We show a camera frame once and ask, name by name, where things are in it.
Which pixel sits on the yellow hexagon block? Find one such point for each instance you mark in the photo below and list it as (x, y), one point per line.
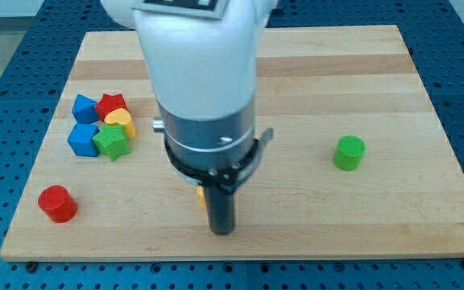
(201, 197)

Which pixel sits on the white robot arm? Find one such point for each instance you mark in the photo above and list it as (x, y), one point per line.
(201, 60)

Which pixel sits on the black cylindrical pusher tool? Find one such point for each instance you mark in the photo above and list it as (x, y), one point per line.
(219, 186)

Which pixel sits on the yellow heart block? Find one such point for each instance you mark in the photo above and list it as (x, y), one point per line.
(122, 117)

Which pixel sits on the green cylinder block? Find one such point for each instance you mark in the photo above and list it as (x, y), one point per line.
(349, 153)

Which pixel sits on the green star block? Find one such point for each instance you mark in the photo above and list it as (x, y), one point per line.
(112, 141)

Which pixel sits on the wooden board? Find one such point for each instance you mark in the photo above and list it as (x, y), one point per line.
(315, 85)

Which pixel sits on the red star block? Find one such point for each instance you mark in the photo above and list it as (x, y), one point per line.
(109, 103)

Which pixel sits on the lower blue block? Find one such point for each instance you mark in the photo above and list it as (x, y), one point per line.
(81, 140)

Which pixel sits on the blue block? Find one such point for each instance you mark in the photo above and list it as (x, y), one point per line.
(81, 140)
(83, 110)

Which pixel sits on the upper blue block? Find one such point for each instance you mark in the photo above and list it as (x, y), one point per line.
(83, 110)

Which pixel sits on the red cylinder block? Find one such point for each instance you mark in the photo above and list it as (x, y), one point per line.
(57, 203)

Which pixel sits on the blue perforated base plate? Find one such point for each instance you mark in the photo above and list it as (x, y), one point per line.
(31, 86)

